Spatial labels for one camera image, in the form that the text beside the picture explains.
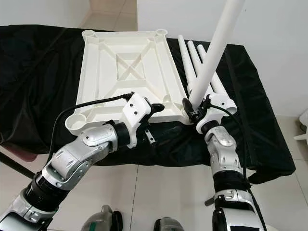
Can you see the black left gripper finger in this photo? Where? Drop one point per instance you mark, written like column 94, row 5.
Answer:
column 166, row 134
column 157, row 108

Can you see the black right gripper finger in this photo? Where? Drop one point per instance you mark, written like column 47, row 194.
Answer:
column 188, row 108

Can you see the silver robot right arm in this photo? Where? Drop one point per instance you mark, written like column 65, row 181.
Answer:
column 224, row 149

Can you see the black tablecloth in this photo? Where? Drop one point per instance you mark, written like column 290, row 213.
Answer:
column 255, row 106

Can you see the pink cloth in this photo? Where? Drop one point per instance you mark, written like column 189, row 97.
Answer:
column 21, row 154
column 212, row 175

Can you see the grey robot left foot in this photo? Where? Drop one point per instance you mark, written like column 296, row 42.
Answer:
column 101, row 220

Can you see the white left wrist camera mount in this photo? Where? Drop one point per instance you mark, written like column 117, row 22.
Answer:
column 135, row 110

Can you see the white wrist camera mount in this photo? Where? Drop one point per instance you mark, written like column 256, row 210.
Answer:
column 221, row 102
column 135, row 110

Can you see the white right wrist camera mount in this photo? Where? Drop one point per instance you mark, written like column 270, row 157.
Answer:
column 221, row 102

